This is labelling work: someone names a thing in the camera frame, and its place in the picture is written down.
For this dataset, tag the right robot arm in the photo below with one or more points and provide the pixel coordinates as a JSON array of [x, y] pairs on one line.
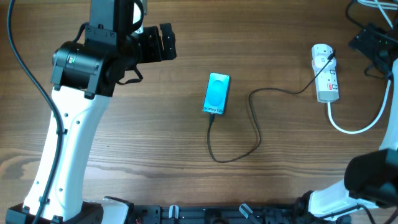
[[370, 180]]

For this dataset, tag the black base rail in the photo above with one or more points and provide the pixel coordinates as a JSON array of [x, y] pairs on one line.
[[244, 213]]

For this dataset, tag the white power strip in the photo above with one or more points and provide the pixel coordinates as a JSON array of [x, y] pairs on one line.
[[326, 83]]

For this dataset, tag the smartphone with cyan screen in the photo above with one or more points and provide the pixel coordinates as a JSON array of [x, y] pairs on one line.
[[216, 93]]

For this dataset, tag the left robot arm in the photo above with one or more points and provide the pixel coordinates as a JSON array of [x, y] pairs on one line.
[[84, 77]]

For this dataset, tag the white charger plug adapter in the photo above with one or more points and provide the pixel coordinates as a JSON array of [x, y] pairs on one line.
[[323, 62]]

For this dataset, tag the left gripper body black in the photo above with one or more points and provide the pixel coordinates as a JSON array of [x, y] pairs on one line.
[[150, 48]]

